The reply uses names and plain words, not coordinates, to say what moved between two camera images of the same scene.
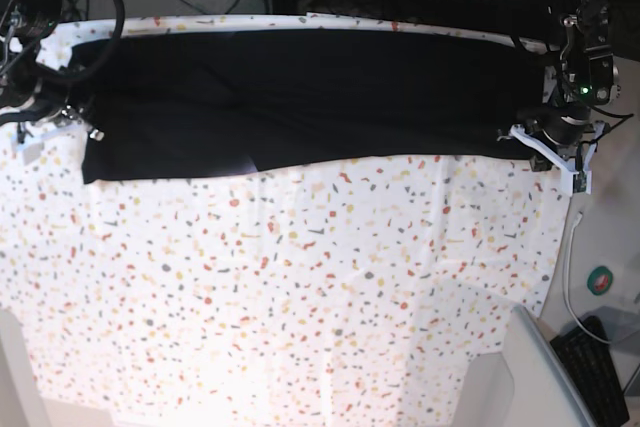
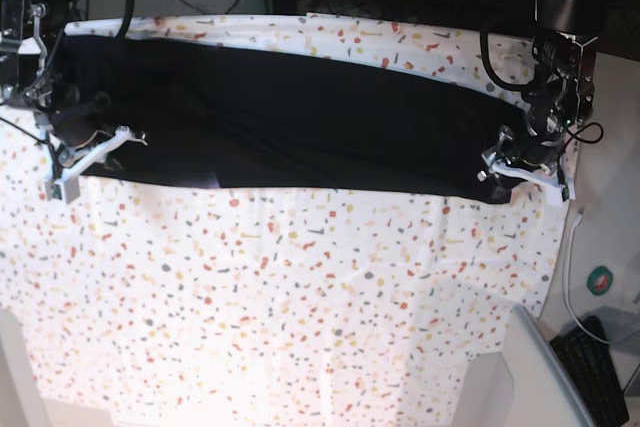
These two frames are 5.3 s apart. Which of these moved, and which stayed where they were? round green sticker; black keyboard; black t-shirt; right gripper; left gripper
Moved: left gripper; right gripper; black t-shirt
Stayed: black keyboard; round green sticker
